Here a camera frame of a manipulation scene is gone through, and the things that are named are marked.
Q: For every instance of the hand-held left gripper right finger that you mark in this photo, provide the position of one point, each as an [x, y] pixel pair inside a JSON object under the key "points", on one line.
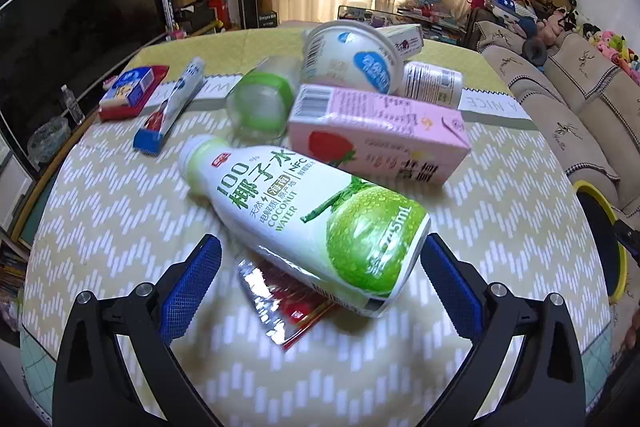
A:
{"points": [[450, 287]]}

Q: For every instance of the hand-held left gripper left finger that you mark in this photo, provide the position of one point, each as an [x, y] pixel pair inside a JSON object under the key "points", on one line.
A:
{"points": [[192, 292]]}

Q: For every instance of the yellow rimmed trash bin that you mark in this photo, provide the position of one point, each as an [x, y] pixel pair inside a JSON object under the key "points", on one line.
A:
{"points": [[600, 227]]}

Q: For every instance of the coconut water bottle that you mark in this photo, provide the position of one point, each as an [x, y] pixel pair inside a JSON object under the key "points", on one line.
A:
{"points": [[300, 217]]}

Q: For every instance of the pink drink carton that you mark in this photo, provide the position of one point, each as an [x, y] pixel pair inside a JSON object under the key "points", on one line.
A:
{"points": [[380, 127]]}

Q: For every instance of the small white bottle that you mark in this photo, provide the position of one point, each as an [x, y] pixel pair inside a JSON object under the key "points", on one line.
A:
{"points": [[430, 82]]}

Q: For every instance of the green white paper box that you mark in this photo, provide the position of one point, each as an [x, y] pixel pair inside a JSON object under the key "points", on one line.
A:
{"points": [[407, 39]]}

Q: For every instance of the white yogurt cup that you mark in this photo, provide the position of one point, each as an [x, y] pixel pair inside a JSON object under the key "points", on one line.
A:
{"points": [[345, 52]]}

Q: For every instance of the red foil snack wrapper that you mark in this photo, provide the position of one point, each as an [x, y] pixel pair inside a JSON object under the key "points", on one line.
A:
{"points": [[285, 307]]}

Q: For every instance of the beige sofa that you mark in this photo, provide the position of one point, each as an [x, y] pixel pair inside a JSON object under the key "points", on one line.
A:
{"points": [[575, 117]]}

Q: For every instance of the blue white toothpaste box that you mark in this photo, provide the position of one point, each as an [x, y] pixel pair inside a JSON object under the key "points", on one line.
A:
{"points": [[170, 107]]}

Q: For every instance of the pile of plush toys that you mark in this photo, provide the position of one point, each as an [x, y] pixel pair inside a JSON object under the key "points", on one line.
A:
{"points": [[612, 44]]}

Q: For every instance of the clear bottle green label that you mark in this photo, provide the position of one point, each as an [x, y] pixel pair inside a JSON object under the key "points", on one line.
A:
{"points": [[260, 102]]}

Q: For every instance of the dark grey neck pillow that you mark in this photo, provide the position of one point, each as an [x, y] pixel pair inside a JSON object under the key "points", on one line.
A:
{"points": [[535, 51]]}

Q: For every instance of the red blue flat box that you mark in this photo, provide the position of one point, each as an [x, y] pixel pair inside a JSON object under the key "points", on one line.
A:
{"points": [[127, 92]]}

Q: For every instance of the glass ashtray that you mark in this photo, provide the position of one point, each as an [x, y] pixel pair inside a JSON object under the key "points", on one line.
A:
{"points": [[47, 139]]}

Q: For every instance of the small clear water bottle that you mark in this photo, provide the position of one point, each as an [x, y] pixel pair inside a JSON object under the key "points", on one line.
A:
{"points": [[72, 104]]}

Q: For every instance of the blue star print bag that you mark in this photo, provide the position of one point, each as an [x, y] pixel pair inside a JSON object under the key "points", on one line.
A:
{"points": [[505, 4]]}

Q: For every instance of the pile of books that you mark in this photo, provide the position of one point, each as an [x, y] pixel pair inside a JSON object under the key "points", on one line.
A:
{"points": [[430, 14]]}

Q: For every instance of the black television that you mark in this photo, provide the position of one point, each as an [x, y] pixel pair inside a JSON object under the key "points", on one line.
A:
{"points": [[75, 7]]}

